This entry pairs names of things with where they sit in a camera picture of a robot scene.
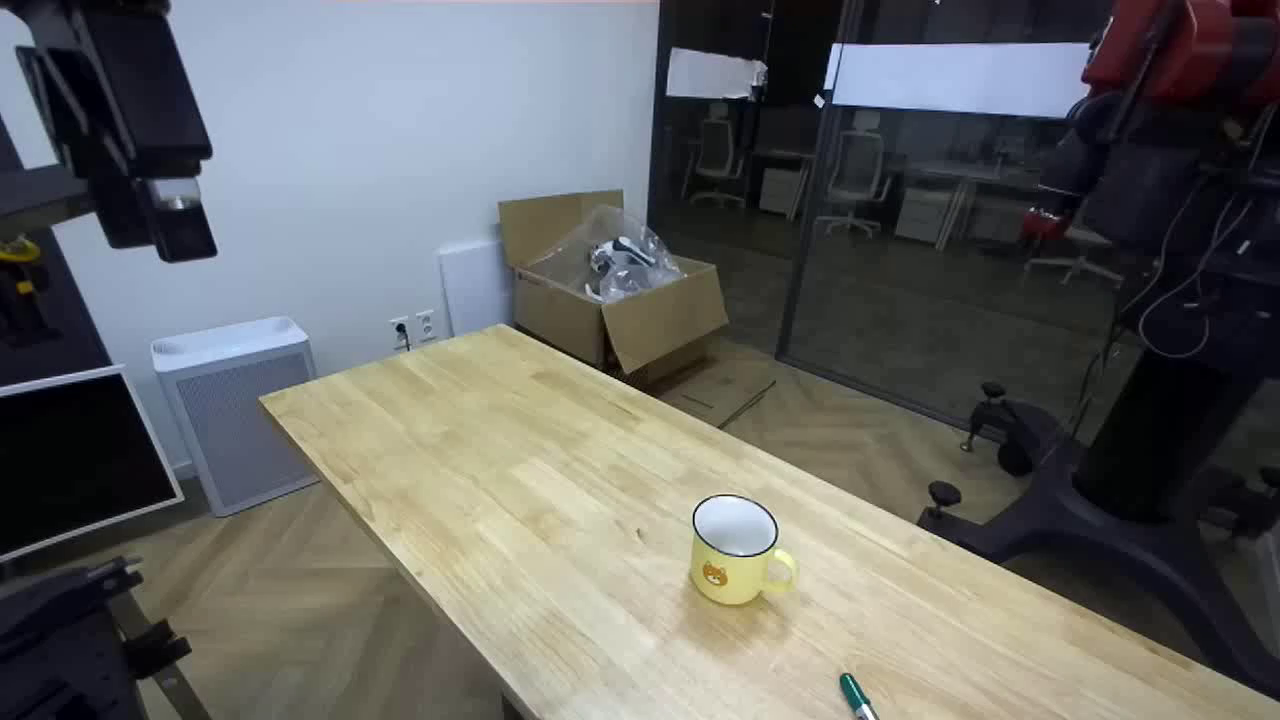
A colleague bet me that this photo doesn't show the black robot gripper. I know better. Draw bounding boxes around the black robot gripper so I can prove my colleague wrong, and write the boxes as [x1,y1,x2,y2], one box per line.
[2,0,221,267]

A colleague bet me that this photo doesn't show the grey and green marker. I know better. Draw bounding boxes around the grey and green marker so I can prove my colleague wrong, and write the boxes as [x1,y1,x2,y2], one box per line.
[834,669,885,720]

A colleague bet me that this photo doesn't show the yellow enamel cup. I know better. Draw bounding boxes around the yellow enamel cup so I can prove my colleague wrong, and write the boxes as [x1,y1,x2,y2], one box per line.
[683,486,802,610]

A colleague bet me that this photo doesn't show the yellow black tool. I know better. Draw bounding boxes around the yellow black tool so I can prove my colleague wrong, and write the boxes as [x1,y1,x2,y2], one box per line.
[0,233,47,302]

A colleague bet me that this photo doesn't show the black shelf rack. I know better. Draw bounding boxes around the black shelf rack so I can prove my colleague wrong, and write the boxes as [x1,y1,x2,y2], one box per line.
[0,117,120,390]

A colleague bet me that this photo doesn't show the white air purifier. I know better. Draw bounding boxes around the white air purifier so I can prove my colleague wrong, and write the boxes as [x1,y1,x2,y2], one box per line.
[144,312,324,520]

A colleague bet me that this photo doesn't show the black white-framed monitor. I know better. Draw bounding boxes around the black white-framed monitor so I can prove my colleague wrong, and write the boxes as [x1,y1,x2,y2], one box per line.
[0,365,187,566]

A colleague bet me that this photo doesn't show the clear plastic bag with metal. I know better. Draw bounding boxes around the clear plastic bag with metal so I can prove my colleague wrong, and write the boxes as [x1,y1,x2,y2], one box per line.
[556,203,686,302]

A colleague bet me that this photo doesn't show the open cardboard box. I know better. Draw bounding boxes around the open cardboard box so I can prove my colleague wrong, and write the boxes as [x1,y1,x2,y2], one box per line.
[495,187,736,379]

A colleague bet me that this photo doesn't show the white office chair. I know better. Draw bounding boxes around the white office chair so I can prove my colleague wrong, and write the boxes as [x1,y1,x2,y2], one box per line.
[811,125,895,245]
[683,99,751,213]

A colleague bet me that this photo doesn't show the short frosted glass strip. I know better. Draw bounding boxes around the short frosted glass strip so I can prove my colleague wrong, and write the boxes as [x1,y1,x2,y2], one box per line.
[665,44,773,105]

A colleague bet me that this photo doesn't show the red office chair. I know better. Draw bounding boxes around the red office chair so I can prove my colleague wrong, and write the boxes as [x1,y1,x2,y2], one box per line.
[1016,199,1127,293]

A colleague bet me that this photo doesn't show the black office chair base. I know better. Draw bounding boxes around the black office chair base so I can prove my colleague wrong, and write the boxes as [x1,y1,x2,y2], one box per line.
[914,0,1280,700]

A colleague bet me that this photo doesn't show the white wall outlet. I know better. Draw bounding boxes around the white wall outlet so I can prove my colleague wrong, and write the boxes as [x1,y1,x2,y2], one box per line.
[384,302,445,356]

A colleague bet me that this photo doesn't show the white wall panel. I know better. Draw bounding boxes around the white wall panel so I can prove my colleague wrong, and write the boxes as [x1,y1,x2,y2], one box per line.
[432,233,520,340]

